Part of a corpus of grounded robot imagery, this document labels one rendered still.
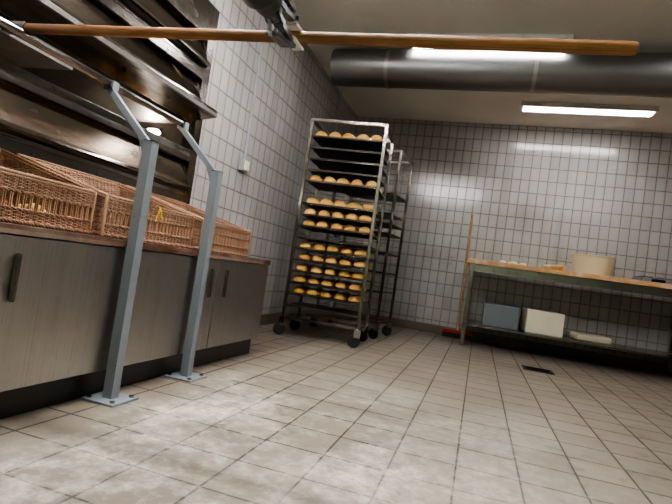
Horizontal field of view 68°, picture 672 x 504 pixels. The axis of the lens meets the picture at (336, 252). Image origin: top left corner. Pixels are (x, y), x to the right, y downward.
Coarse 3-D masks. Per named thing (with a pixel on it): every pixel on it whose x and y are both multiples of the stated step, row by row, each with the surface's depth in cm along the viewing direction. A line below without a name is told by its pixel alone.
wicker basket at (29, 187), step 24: (0, 168) 139; (24, 168) 183; (0, 192) 184; (24, 192) 147; (48, 192) 155; (72, 192) 164; (96, 192) 173; (0, 216) 141; (24, 216) 148; (48, 216) 156; (72, 216) 175
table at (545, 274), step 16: (496, 272) 506; (512, 272) 502; (528, 272) 497; (544, 272) 490; (560, 272) 486; (576, 272) 482; (608, 288) 476; (624, 288) 473; (640, 288) 469; (656, 288) 465; (464, 320) 510; (464, 336) 509; (544, 336) 490; (640, 352) 466; (656, 352) 492
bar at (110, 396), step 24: (0, 24) 144; (48, 48) 160; (96, 72) 180; (144, 144) 181; (192, 144) 232; (144, 168) 180; (144, 192) 179; (216, 192) 226; (144, 216) 181; (120, 288) 179; (120, 312) 178; (192, 312) 224; (120, 336) 177; (192, 336) 223; (120, 360) 179; (192, 360) 225; (120, 384) 180
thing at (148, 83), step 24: (0, 0) 179; (24, 0) 179; (48, 0) 183; (72, 24) 195; (72, 48) 214; (96, 48) 214; (120, 72) 238; (144, 72) 238; (168, 96) 267; (192, 120) 304
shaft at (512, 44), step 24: (24, 24) 154; (48, 24) 151; (432, 48) 119; (456, 48) 117; (480, 48) 115; (504, 48) 113; (528, 48) 111; (552, 48) 110; (576, 48) 108; (600, 48) 107; (624, 48) 105
